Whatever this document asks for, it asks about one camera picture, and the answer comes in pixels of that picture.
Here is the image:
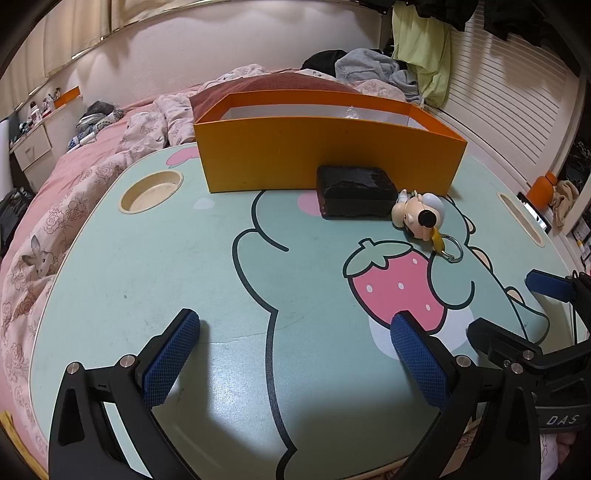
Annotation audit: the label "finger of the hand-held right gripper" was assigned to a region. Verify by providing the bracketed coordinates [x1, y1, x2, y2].
[466, 318, 556, 377]
[525, 271, 591, 304]

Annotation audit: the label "smartphone with lit screen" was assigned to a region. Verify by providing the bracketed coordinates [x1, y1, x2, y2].
[517, 191, 551, 232]

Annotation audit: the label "beige crumpled cloth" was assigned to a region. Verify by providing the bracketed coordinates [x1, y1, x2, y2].
[551, 180, 580, 228]

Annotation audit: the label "maroon cushion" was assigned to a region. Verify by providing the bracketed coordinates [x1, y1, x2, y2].
[191, 71, 361, 121]

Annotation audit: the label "orange cardboard box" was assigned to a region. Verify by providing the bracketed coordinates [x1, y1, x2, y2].
[193, 91, 468, 195]

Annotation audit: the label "black bag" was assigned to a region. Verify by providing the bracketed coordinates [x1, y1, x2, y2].
[0, 187, 34, 250]

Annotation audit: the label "floral pink blanket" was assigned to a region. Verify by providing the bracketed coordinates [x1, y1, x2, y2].
[0, 64, 407, 416]

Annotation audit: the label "orange bottle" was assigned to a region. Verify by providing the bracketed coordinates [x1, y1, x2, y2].
[529, 172, 559, 210]

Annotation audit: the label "black hanging clothes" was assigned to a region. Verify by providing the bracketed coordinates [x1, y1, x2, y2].
[392, 0, 583, 77]

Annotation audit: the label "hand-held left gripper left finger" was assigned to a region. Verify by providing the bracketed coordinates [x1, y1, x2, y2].
[48, 308, 201, 480]

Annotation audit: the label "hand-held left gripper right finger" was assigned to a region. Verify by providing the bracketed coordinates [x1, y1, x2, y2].
[390, 311, 541, 480]

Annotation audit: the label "white nightstand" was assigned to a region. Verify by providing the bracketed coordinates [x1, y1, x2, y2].
[9, 124, 54, 181]

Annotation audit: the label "light green cloth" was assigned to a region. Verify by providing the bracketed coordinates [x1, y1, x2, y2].
[392, 4, 452, 109]

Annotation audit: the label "green cartoon lap table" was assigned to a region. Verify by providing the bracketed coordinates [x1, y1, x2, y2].
[0, 69, 333, 416]

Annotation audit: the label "grey blue clothing pile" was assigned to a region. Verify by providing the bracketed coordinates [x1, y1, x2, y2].
[69, 100, 125, 151]

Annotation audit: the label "yellow cloth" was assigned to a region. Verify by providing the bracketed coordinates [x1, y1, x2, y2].
[0, 410, 19, 446]

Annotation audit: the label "black garment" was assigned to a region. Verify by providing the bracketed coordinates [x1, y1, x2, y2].
[301, 50, 356, 77]

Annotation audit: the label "white slatted panel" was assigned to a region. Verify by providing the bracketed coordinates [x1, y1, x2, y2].
[438, 18, 580, 185]

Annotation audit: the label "grey garment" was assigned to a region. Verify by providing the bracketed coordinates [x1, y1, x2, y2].
[335, 48, 419, 103]

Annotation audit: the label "black rectangular case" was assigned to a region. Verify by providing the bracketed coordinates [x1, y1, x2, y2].
[317, 165, 399, 219]

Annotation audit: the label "cartoon figure keychain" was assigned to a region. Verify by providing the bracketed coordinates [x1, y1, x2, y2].
[392, 189, 464, 264]

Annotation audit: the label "orange storage bin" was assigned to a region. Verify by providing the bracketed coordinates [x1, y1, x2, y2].
[54, 85, 81, 110]

